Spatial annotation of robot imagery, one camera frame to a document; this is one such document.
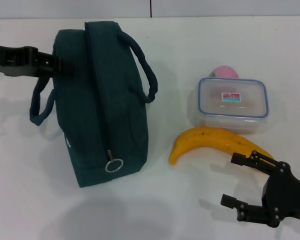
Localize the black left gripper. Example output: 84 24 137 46
0 43 76 79

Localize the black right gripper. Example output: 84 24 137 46
219 149 300 229

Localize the dark teal insulated lunch bag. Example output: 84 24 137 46
29 21 159 188

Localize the yellow banana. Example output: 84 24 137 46
168 126 275 166

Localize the clear blue-rimmed food container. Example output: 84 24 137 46
194 76 270 135

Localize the pink peach toy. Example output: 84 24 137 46
208 64 240 80

